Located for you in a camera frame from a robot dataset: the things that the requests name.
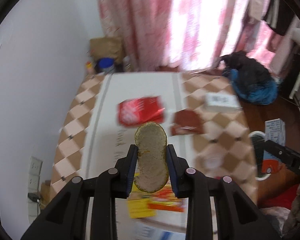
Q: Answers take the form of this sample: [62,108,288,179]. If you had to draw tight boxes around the orange chips bag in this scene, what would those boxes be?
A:
[147,180,185,212]

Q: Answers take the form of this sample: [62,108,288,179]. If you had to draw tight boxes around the white round trash bin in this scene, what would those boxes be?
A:
[249,131,270,181]

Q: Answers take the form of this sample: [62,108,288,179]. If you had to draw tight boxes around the red blanket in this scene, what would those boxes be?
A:
[257,184,299,210]

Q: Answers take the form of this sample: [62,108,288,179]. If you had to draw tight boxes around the white printed paper box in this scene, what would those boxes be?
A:
[264,119,286,146]

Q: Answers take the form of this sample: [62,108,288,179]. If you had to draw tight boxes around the yellow red box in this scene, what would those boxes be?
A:
[127,182,157,219]

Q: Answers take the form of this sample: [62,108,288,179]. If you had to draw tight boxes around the blue and black clothes pile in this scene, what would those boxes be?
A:
[219,51,278,105]

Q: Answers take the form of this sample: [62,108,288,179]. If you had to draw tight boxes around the white cardboard box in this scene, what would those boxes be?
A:
[204,92,241,112]

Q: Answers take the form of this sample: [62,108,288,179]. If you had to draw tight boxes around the checkered brown tablecloth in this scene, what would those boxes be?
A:
[50,72,257,202]

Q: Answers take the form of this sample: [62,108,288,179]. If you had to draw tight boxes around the dark red snack packet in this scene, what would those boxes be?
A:
[171,109,204,136]

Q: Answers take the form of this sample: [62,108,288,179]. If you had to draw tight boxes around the red cola can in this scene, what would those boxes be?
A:
[117,96,165,127]

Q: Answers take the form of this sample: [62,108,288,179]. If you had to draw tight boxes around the hanging clothes rack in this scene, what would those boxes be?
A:
[248,0,300,105]

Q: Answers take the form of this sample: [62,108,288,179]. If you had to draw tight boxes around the blue lid jar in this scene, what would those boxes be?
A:
[97,57,115,74]

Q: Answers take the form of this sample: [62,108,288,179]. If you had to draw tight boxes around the brown paper bag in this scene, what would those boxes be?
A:
[89,37,125,63]

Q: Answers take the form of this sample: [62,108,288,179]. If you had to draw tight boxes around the pink floral curtain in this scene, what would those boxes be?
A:
[96,0,283,72]

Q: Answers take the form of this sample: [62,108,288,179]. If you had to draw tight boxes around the white wall socket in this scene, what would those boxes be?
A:
[28,157,43,191]

